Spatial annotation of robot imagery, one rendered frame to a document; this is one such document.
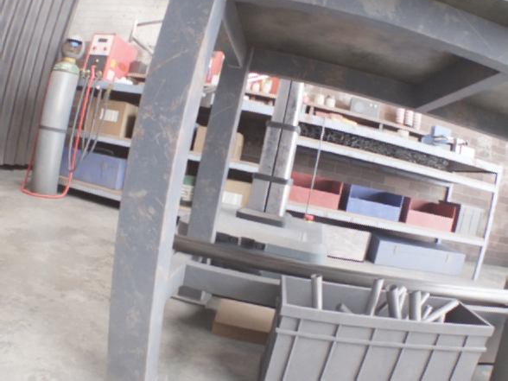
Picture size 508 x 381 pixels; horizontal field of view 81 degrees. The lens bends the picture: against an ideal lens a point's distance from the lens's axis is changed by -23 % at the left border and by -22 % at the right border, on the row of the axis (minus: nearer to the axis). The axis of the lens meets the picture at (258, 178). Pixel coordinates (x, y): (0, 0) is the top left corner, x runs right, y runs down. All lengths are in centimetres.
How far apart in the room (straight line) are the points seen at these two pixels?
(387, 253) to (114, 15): 310
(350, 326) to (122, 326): 42
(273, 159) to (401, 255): 132
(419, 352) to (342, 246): 163
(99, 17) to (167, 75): 319
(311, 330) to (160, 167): 40
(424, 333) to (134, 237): 58
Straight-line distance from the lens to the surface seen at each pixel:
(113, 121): 252
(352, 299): 90
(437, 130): 240
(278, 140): 147
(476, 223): 269
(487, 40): 73
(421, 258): 256
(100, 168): 256
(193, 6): 62
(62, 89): 248
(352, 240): 235
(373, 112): 299
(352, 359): 76
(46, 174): 250
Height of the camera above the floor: 48
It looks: 2 degrees down
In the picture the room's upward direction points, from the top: 12 degrees clockwise
